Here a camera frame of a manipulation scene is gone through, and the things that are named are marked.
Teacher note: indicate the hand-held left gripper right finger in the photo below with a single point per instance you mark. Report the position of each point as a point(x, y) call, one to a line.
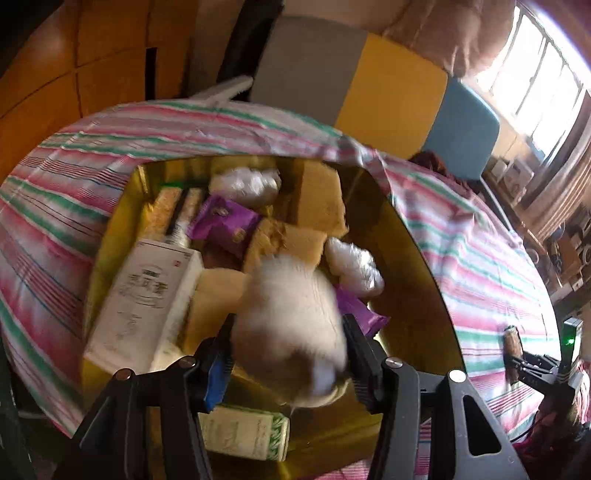
point(364, 364)

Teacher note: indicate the white plastic bundle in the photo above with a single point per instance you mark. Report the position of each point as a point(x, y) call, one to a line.
point(244, 182)
point(355, 267)

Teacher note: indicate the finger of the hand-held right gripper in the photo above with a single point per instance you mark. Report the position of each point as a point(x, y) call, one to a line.
point(531, 378)
point(538, 360)

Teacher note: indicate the wooden desk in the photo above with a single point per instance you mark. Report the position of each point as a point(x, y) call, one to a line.
point(521, 217)

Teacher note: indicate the wooden wardrobe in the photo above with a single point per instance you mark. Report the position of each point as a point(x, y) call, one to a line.
point(69, 69)

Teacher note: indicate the window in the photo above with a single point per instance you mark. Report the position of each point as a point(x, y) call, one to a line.
point(535, 78)

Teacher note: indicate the purple snack packet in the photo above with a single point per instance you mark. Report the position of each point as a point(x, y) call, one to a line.
point(221, 226)
point(360, 314)

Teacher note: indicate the white printed carton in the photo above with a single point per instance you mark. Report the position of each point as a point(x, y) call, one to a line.
point(516, 175)

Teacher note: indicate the grey yellow blue chair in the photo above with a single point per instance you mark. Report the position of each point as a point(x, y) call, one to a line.
point(392, 92)

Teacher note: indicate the white medicine box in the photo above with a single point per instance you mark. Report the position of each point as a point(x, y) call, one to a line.
point(143, 300)

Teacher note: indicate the dark red cloth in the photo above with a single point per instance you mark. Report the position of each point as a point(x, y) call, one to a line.
point(443, 168)

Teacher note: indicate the pink bundled curtain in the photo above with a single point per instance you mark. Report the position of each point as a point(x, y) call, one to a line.
point(443, 32)

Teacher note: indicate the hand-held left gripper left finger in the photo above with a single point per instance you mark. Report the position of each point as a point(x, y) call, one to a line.
point(214, 369)

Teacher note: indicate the striped pink curtain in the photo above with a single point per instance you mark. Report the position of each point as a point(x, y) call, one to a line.
point(563, 194)

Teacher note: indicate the gold metal tin box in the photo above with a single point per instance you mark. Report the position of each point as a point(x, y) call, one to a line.
point(406, 258)

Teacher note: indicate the striped pink green cloth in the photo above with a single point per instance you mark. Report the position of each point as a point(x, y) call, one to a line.
point(461, 230)

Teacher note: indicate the cream roll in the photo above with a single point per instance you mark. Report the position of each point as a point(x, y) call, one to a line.
point(291, 323)

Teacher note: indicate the green and white box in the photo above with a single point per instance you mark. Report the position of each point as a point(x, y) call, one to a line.
point(244, 431)

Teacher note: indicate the brown snack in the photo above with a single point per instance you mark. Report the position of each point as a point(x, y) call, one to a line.
point(512, 344)

